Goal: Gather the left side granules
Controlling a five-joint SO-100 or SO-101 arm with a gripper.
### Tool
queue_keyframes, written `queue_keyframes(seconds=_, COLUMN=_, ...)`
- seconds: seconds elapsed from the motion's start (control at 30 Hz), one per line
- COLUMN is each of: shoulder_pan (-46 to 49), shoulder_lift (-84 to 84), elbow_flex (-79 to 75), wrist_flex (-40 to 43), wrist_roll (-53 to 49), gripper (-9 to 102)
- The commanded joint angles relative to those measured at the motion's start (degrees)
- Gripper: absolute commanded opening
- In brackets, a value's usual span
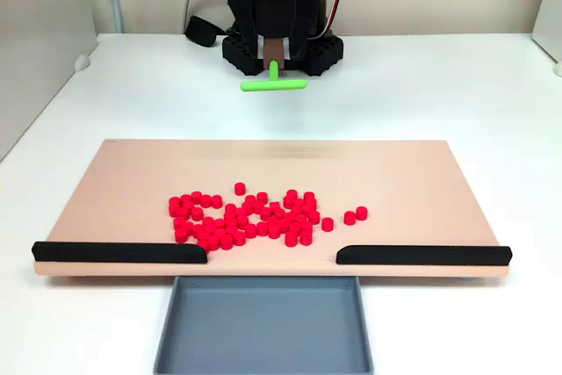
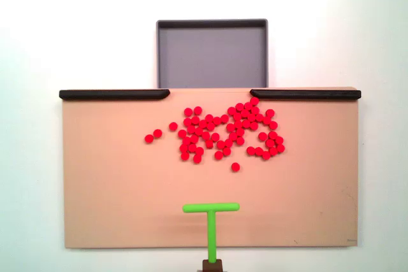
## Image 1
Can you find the red cylindrical granule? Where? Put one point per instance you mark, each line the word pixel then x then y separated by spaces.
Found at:
pixel 298 203
pixel 182 213
pixel 226 241
pixel 188 206
pixel 231 229
pixel 210 230
pixel 289 202
pixel 206 200
pixel 242 221
pixel 230 208
pixel 175 204
pixel 265 213
pixel 239 238
pixel 185 199
pixel 231 216
pixel 196 196
pixel 262 197
pixel 283 223
pixel 272 221
pixel 306 238
pixel 248 207
pixel 274 231
pixel 174 211
pixel 306 209
pixel 203 244
pixel 240 211
pixel 275 206
pixel 311 204
pixel 197 213
pixel 294 228
pixel 250 199
pixel 279 212
pixel 306 226
pixel 208 222
pixel 239 188
pixel 290 217
pixel 309 196
pixel 314 217
pixel 291 194
pixel 262 228
pixel 350 218
pixel 250 230
pixel 297 210
pixel 327 224
pixel 291 239
pixel 232 222
pixel 188 228
pixel 181 235
pixel 219 233
pixel 198 231
pixel 216 201
pixel 218 223
pixel 213 242
pixel 178 222
pixel 361 213
pixel 301 219
pixel 259 207
pixel 206 235

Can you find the beige plastic board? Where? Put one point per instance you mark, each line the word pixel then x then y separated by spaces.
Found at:
pixel 395 182

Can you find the grey shallow tray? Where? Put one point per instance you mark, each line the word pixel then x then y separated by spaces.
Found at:
pixel 263 331

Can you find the small white bracket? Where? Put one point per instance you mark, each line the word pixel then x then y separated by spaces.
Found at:
pixel 81 62

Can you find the black foam rail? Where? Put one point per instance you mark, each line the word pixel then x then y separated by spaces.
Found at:
pixel 110 253
pixel 430 255

